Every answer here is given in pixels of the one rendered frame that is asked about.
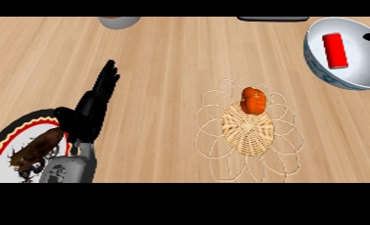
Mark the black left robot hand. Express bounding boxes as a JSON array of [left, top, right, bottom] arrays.
[[52, 59, 121, 145]]

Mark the dark flat appliance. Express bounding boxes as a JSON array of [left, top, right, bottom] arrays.
[[235, 16, 311, 23]]

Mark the woven wicker placemat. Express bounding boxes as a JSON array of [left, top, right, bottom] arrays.
[[194, 77, 305, 183]]

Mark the white plate with patterned rim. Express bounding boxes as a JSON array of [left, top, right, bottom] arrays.
[[0, 108, 75, 184]]

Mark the brown oblong food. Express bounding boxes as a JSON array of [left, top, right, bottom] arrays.
[[7, 128, 67, 168]]

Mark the grey bowl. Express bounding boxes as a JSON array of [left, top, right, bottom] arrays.
[[96, 16, 142, 30]]

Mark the red can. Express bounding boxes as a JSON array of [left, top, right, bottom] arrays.
[[321, 32, 349, 70]]

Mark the white bowl with blue pattern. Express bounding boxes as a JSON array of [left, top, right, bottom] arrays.
[[302, 17, 370, 91]]

